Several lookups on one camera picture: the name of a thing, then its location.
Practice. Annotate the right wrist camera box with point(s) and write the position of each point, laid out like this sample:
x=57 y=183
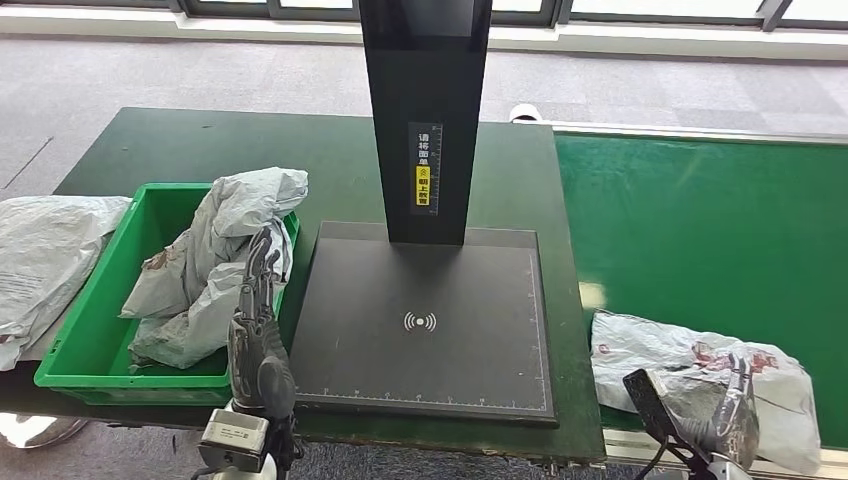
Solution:
x=646 y=404

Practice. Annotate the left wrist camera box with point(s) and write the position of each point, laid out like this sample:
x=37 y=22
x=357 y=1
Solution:
x=232 y=440

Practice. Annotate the grey parcel bag brown stain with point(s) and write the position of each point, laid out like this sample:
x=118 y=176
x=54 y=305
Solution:
x=185 y=331
x=245 y=205

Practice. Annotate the white window sill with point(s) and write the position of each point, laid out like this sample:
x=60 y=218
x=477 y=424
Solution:
x=199 y=30

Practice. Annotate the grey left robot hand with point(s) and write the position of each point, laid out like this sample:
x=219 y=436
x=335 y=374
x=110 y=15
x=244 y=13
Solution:
x=262 y=371

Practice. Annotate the round silver metal base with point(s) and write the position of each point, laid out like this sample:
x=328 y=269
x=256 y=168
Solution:
x=40 y=429

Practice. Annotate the dark green table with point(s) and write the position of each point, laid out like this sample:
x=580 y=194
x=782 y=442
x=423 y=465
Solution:
x=166 y=146

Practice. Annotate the green conveyor belt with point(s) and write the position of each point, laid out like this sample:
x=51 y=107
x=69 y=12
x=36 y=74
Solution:
x=696 y=212

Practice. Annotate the silver conveyor frame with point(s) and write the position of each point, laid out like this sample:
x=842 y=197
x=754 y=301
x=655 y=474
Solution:
x=662 y=130

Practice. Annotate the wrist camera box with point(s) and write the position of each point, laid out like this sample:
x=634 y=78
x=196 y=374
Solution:
x=646 y=404
x=232 y=440

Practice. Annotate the black inbound scanner machine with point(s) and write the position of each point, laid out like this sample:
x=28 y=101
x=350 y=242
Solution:
x=427 y=86

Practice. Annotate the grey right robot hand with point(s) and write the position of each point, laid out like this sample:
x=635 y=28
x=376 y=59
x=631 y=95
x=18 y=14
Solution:
x=725 y=417

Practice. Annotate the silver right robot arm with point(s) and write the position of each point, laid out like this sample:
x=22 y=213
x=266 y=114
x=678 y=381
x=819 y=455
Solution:
x=725 y=472

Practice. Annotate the black yellow warning label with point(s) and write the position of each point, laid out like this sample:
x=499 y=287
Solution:
x=422 y=185

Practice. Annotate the green plastic crate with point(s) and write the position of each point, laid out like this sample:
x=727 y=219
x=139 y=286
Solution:
x=86 y=344

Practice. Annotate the dark window frame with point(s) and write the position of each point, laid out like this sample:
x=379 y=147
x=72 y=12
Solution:
x=179 y=6

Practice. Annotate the white parcel bag red print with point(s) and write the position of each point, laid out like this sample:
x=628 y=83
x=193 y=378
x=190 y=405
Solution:
x=636 y=351

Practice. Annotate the white conveyor roller cap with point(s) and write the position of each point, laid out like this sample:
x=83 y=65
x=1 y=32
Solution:
x=525 y=112

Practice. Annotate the flat white printed parcel bag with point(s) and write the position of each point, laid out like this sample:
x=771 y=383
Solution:
x=46 y=258

